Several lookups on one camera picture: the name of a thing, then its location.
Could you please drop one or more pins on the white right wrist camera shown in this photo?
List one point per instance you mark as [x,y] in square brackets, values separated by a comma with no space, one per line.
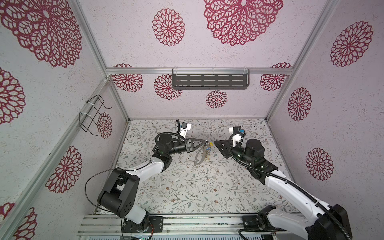
[238,135]

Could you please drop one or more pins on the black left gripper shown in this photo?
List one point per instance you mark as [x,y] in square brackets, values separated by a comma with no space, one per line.
[190,147]

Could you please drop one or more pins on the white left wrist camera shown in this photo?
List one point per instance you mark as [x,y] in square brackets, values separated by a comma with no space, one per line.
[182,128]

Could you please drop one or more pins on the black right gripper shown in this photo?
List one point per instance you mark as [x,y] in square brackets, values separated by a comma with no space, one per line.
[225,152]

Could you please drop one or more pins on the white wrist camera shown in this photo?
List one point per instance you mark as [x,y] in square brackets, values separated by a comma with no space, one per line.
[182,128]
[238,135]

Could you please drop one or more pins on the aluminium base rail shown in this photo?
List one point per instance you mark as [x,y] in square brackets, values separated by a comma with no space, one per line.
[168,226]

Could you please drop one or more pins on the black wire wall basket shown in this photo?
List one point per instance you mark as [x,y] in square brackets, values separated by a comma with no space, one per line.
[96,121]

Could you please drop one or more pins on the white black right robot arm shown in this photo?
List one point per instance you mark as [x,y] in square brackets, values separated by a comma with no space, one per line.
[317,220]

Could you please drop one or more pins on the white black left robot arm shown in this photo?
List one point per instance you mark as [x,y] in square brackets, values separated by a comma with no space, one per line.
[119,192]

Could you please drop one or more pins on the grey slotted wall shelf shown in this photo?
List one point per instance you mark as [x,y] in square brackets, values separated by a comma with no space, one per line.
[210,80]

